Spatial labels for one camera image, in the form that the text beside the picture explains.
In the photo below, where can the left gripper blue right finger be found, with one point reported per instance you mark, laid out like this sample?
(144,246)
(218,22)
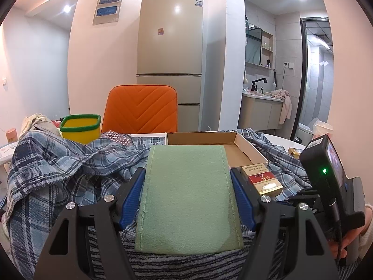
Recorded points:
(245,207)

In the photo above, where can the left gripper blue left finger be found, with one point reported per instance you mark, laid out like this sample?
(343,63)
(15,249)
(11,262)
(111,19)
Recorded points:
(129,195)

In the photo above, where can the red gold cigarette pack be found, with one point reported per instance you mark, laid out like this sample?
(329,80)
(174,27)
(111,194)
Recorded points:
(263,179)

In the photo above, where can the green leather card pouch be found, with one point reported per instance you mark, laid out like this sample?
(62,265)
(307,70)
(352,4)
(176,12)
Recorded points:
(188,204)

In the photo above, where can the grey striped cloth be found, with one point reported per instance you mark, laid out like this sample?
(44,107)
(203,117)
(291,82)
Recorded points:
(225,265)

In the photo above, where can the gold snack packet on table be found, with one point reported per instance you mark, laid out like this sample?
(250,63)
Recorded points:
(294,152)

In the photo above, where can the blue plaid shirt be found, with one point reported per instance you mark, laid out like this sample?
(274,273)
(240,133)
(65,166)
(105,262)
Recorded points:
(47,172)

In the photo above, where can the yellow green bin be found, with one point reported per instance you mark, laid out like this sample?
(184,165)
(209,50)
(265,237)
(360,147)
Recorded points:
(81,128)

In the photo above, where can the orange chair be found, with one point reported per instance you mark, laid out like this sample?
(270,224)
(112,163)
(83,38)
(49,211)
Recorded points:
(137,109)

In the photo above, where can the pink towel on sink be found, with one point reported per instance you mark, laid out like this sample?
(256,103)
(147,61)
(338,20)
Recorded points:
(285,96)

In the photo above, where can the bathroom vanity cabinet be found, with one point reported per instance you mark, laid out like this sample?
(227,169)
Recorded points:
(260,113)

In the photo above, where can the red bag on floor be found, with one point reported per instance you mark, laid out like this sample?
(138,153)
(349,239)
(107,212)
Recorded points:
(56,123)

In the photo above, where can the beige clothes pile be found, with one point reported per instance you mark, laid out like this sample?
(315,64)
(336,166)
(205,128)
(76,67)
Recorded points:
(39,122)

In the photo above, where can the beige refrigerator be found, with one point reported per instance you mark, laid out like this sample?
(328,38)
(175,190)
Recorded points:
(170,39)

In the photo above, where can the mirror cabinet with shelves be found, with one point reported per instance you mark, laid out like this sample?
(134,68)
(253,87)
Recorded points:
(259,49)

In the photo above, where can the wall electrical panel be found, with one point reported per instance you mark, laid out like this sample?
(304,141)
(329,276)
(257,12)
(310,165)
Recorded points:
(107,11)

